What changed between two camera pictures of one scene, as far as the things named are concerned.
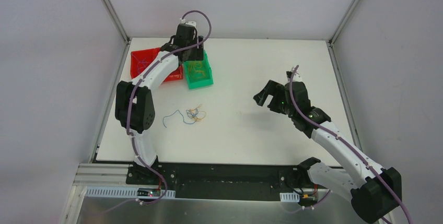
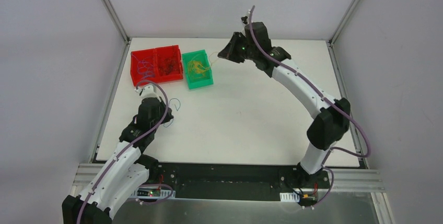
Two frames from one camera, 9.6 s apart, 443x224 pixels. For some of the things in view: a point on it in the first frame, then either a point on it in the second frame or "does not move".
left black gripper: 195,54 → 165,113
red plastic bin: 140,59 does not move
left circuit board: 148,192 does not move
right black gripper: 277,98 → 237,47
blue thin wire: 141,63 does not move
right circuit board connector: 308,199 does not move
